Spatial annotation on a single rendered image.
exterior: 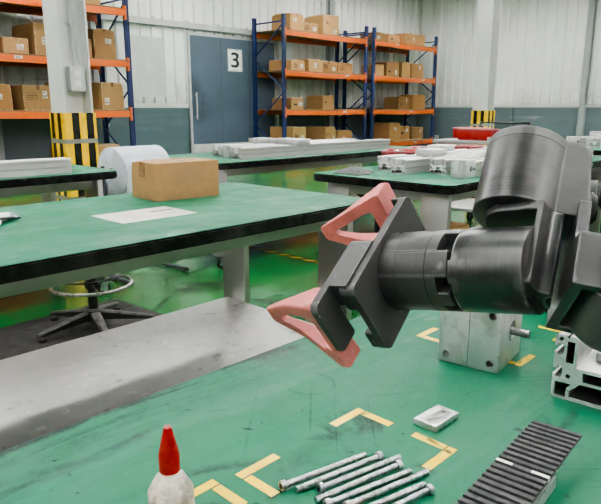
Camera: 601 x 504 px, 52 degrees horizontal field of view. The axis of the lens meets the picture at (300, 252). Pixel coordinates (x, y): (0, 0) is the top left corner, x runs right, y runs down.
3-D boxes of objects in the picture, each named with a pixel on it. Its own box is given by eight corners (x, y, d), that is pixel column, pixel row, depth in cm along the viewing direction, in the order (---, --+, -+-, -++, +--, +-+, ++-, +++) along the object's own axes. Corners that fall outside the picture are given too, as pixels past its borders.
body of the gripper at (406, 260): (330, 289, 43) (424, 291, 38) (387, 195, 48) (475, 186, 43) (368, 349, 46) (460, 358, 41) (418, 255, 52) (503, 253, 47)
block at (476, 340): (515, 378, 85) (520, 313, 83) (437, 359, 91) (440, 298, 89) (535, 355, 93) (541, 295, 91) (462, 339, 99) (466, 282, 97)
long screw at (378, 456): (378, 457, 66) (378, 449, 65) (384, 461, 65) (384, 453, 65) (294, 491, 60) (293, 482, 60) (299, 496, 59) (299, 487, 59)
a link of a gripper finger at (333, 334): (234, 305, 47) (331, 309, 41) (280, 241, 51) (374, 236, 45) (277, 361, 50) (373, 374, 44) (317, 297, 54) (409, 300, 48)
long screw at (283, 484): (283, 493, 60) (283, 484, 59) (277, 488, 60) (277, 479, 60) (367, 461, 65) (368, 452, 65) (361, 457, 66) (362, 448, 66)
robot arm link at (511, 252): (532, 290, 35) (563, 330, 39) (550, 190, 38) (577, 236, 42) (426, 288, 40) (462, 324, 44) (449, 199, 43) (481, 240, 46)
